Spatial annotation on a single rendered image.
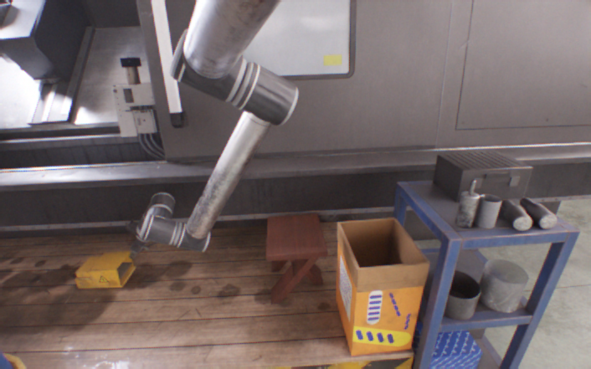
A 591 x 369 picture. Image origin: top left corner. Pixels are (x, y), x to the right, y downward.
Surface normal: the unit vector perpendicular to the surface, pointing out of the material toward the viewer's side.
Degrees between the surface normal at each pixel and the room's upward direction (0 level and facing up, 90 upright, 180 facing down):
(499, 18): 86
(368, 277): 90
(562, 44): 86
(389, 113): 86
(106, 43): 45
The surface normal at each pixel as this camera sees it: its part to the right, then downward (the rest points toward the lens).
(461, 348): -0.04, -0.91
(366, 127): 0.05, 0.35
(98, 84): 0.01, -0.36
